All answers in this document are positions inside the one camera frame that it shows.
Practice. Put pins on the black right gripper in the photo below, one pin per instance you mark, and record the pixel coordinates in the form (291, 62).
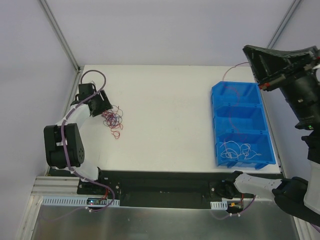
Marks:
(289, 75)

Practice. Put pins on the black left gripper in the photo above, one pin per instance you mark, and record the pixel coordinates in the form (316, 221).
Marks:
(99, 104)

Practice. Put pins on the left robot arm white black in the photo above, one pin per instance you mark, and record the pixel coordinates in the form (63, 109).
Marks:
(64, 149)

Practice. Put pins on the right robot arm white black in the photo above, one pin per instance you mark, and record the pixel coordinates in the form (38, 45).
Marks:
(295, 196)

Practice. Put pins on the blue far storage bin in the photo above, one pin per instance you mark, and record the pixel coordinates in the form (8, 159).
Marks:
(235, 93)

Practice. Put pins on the blue storage bin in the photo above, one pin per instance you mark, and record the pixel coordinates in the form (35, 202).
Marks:
(235, 93)
(244, 150)
(239, 119)

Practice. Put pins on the blue middle storage bin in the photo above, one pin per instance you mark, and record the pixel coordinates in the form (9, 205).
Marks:
(239, 119)

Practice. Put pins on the blue near storage bin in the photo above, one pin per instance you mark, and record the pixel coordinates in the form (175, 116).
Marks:
(244, 150)

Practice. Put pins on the right aluminium frame post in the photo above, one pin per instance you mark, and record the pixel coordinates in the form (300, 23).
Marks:
(283, 24)

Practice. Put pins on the aluminium frame post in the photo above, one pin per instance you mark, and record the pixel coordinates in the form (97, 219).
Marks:
(283, 24)
(59, 34)

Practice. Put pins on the left aluminium frame post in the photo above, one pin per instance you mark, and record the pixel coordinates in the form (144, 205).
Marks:
(59, 34)

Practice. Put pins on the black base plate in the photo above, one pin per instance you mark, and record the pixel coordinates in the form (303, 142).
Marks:
(179, 190)

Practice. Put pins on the left white cable duct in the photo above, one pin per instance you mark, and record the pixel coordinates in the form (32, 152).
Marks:
(67, 201)

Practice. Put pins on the white cable duct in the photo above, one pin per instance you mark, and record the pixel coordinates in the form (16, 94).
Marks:
(67, 201)
(219, 205)

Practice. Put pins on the right white cable duct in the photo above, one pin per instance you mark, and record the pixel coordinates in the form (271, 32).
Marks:
(219, 205)

